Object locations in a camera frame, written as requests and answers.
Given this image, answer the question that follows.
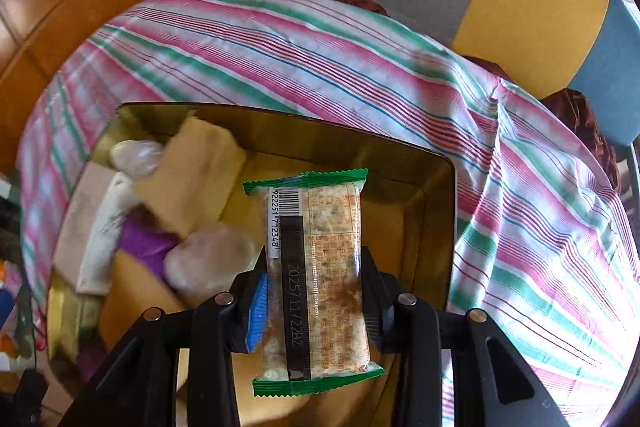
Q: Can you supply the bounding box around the long white snack packet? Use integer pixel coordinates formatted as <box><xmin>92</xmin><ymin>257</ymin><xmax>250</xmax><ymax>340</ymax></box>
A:
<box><xmin>75</xmin><ymin>172</ymin><xmax>143</xmax><ymax>295</ymax></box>

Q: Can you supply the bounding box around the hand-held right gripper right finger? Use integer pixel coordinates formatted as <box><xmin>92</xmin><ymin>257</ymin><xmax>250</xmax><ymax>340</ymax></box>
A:
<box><xmin>359</xmin><ymin>247</ymin><xmax>558</xmax><ymax>427</ymax></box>

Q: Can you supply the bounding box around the beige labelled box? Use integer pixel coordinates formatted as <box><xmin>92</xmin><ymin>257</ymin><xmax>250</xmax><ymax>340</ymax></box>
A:
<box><xmin>52</xmin><ymin>164</ymin><xmax>118</xmax><ymax>280</ymax></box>

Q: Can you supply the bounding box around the striped tablecloth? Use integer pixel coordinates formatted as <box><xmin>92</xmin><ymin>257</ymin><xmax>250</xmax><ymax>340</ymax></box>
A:
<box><xmin>15</xmin><ymin>0</ymin><xmax>640</xmax><ymax>427</ymax></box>

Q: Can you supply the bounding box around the clear white snack packet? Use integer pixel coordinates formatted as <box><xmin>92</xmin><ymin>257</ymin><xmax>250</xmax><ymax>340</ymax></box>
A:
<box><xmin>165</xmin><ymin>227</ymin><xmax>258</xmax><ymax>308</ymax></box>
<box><xmin>110</xmin><ymin>139</ymin><xmax>163</xmax><ymax>180</ymax></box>

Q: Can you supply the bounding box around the yellow snack packet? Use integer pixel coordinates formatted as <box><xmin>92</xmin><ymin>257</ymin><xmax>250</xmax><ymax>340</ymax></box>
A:
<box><xmin>132</xmin><ymin>117</ymin><xmax>248</xmax><ymax>238</ymax></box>

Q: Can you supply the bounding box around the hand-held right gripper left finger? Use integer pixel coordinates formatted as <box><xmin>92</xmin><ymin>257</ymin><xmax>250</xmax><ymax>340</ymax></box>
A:
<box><xmin>57</xmin><ymin>247</ymin><xmax>271</xmax><ymax>427</ymax></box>

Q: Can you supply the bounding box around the purple snack packet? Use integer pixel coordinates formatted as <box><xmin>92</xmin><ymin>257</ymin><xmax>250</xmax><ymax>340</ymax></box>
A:
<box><xmin>117</xmin><ymin>214</ymin><xmax>181</xmax><ymax>280</ymax></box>

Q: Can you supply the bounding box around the green cracker packet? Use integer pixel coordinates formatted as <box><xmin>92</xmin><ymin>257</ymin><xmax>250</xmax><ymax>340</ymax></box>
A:
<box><xmin>242</xmin><ymin>168</ymin><xmax>387</xmax><ymax>398</ymax></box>

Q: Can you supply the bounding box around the gold tin box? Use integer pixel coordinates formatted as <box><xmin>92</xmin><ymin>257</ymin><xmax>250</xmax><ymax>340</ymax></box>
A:
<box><xmin>45</xmin><ymin>103</ymin><xmax>457</xmax><ymax>427</ymax></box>

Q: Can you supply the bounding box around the grey yellow blue sofa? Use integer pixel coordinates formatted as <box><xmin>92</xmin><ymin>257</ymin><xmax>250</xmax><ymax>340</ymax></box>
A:
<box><xmin>242</xmin><ymin>0</ymin><xmax>640</xmax><ymax>148</ymax></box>

